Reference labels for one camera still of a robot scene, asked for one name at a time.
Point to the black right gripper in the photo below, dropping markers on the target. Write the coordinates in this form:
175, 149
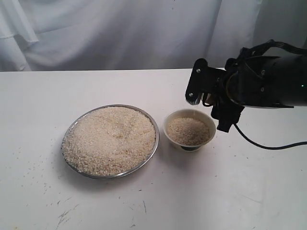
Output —
258, 82

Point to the brown wooden cup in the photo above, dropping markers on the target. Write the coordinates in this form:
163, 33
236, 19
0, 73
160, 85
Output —
209, 100

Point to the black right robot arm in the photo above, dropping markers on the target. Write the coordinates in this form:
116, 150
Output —
300, 80

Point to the cream ceramic rice bowl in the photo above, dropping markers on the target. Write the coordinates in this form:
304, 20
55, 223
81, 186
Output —
189, 129

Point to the round steel rice tray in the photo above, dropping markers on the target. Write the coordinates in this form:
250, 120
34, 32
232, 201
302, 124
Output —
111, 141

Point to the white backdrop curtain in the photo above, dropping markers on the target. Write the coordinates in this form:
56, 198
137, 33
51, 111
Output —
50, 35

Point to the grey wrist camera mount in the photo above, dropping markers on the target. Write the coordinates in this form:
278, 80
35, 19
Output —
203, 80

